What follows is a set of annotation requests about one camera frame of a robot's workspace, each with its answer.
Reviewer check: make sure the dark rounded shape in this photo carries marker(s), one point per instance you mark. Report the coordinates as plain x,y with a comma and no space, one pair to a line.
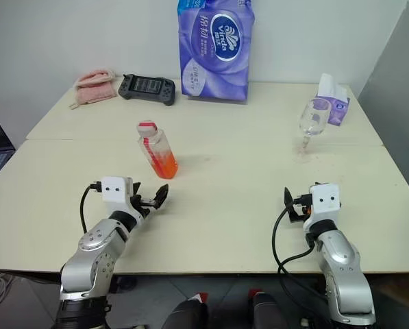
185,313
264,312

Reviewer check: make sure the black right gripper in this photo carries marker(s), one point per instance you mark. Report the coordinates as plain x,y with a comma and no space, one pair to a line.
301,207

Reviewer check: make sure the clear wine glass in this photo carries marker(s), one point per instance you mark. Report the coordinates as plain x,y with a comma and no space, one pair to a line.
313,120

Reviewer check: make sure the pink folded towel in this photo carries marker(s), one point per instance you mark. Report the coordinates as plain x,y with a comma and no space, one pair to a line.
94,89

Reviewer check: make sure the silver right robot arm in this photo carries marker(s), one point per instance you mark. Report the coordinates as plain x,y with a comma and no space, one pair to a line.
341,260

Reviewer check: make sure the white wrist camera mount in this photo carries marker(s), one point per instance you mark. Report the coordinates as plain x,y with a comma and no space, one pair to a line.
325,202
113,190

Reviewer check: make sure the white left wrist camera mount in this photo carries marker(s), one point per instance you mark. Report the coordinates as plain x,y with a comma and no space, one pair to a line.
113,190

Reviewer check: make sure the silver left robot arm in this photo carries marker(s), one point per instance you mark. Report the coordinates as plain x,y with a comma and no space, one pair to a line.
94,253

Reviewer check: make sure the black handheld game console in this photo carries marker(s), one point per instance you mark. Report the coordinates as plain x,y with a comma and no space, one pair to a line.
146,87

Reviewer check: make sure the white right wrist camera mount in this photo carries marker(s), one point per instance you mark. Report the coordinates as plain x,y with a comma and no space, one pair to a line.
325,202

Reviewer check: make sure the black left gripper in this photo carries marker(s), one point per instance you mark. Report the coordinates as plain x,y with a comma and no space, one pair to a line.
143,204

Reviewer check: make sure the plastic bottle with orange liquid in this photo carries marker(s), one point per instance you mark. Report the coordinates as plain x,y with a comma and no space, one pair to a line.
161,157

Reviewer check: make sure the small purple tissue pack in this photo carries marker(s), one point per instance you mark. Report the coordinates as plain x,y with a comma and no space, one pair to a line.
337,109

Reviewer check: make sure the large purple tissue pack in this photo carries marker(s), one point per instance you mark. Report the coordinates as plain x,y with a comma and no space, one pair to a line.
214,51

